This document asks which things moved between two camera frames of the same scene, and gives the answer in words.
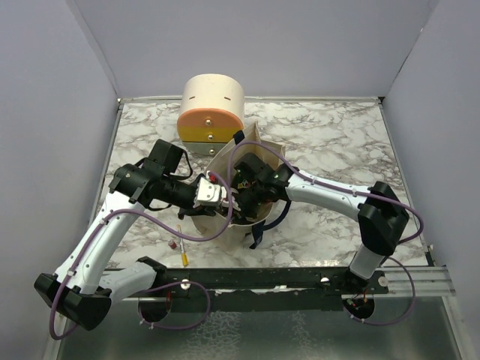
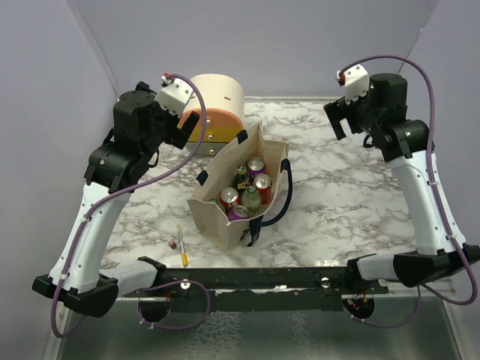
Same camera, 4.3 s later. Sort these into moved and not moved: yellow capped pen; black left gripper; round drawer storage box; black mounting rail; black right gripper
Moved: black right gripper; black left gripper
Not moved: yellow capped pen; black mounting rail; round drawer storage box
